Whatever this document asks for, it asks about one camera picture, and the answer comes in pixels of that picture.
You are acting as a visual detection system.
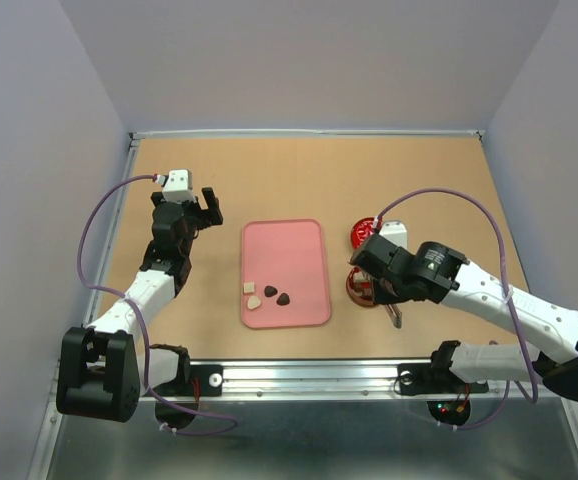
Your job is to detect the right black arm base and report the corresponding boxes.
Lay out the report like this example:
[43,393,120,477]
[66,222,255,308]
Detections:
[393,361,489,429]

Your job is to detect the dark heart chocolate left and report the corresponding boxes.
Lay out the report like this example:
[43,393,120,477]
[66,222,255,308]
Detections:
[264,285,278,298]

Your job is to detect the aluminium table frame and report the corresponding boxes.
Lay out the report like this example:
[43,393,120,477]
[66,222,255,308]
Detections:
[23,128,578,480]

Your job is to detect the dark heart chocolate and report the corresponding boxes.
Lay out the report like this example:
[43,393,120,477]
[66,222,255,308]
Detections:
[276,293,290,306]
[264,285,278,298]

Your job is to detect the red round tin box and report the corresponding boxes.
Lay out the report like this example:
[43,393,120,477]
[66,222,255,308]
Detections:
[345,267,378,308]

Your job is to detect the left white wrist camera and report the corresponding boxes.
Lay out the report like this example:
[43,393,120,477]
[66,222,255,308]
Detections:
[155,169,196,203]

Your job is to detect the aluminium front rail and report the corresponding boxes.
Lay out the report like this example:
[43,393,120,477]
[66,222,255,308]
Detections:
[143,355,578,400]

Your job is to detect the white heart chocolate bottom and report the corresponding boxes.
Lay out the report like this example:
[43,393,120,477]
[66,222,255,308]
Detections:
[247,295,261,310]

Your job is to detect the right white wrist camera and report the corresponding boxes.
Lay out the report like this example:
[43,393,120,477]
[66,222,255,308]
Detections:
[377,221,408,249]

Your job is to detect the dark heart chocolate bottom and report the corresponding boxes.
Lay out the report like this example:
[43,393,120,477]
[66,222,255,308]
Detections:
[276,293,290,306]

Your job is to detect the red round tin lid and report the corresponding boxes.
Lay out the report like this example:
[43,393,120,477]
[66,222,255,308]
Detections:
[350,217,382,249]

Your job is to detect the pink plastic tray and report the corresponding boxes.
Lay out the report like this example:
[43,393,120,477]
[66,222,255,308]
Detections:
[241,219,331,329]

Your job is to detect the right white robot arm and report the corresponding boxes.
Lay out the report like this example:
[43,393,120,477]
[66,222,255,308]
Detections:
[350,234,578,402]

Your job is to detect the metal tongs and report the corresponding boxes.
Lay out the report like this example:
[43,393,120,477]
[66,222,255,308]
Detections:
[378,304,403,329]

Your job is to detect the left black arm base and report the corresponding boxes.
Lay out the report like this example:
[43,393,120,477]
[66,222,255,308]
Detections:
[149,344,224,410]

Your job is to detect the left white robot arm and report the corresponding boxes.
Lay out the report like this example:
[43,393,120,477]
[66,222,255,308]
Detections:
[56,187,223,422]

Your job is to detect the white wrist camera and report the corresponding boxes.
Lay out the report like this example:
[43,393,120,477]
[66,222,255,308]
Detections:
[155,169,196,203]
[377,221,408,249]

